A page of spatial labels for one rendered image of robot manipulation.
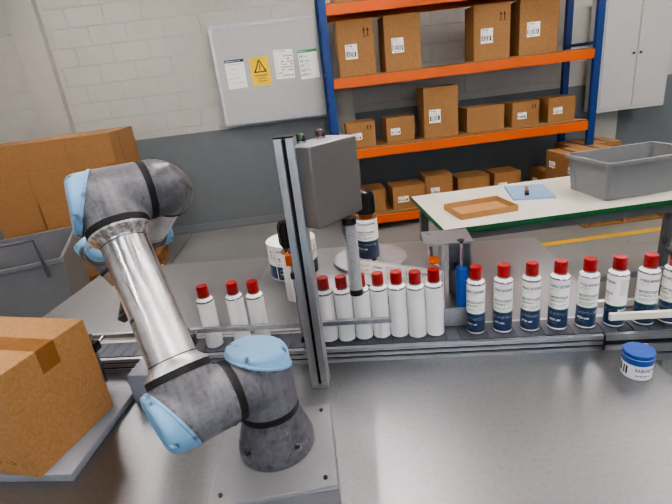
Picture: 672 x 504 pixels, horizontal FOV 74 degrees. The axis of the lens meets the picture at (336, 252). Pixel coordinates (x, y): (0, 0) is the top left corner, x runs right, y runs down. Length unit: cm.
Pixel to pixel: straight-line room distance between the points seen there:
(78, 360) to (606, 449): 122
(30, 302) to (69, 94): 330
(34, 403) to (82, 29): 510
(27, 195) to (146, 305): 391
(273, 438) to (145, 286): 36
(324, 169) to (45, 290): 245
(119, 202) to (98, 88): 508
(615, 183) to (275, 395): 242
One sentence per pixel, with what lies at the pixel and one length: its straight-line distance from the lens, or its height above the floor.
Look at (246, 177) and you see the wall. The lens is 566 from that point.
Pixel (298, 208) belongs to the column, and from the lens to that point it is 105.
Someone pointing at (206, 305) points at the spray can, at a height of 103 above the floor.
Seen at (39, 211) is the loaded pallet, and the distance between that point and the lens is 472.
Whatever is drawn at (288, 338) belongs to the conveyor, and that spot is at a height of 88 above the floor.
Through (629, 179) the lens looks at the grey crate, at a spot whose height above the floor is 91.
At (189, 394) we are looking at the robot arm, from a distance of 81.
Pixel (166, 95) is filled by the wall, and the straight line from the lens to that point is 572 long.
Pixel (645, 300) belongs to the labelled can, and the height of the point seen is 96.
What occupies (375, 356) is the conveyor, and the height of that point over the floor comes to 84.
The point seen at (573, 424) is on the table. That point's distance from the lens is 120.
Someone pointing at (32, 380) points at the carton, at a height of 106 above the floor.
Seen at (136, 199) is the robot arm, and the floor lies 144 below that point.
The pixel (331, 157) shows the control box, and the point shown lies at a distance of 105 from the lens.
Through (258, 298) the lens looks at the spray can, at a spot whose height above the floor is 104.
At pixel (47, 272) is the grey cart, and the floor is 73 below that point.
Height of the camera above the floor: 161
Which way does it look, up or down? 21 degrees down
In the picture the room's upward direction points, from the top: 7 degrees counter-clockwise
